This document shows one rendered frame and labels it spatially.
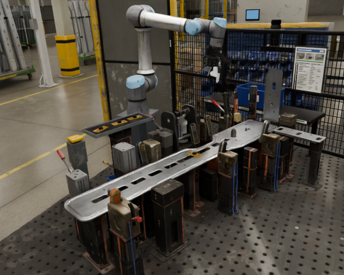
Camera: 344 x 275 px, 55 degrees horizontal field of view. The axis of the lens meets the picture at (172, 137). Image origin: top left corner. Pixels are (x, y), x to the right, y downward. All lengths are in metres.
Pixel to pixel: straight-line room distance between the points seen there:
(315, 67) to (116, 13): 2.87
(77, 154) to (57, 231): 0.42
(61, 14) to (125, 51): 5.04
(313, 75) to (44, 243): 1.90
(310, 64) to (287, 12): 6.23
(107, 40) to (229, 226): 3.49
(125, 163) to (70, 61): 7.95
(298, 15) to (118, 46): 5.07
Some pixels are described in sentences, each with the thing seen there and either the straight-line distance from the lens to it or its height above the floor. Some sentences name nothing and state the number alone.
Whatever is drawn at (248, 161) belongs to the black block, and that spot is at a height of 0.93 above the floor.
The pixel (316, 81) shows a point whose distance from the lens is 2.40.
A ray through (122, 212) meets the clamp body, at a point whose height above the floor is 1.06.
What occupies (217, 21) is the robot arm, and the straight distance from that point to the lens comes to 1.95.
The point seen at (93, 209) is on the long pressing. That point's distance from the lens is 1.37.
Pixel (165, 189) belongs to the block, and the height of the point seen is 1.03.
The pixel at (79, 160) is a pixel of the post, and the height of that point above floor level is 1.05.
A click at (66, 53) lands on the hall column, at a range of 9.43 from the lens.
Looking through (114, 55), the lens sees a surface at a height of 1.12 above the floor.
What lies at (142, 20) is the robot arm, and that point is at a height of 1.66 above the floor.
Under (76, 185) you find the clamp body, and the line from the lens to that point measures 1.50.
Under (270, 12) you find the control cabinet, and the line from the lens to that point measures 8.67.
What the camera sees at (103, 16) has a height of 1.63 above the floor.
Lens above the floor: 1.74
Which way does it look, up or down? 22 degrees down
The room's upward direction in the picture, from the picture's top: 3 degrees counter-clockwise
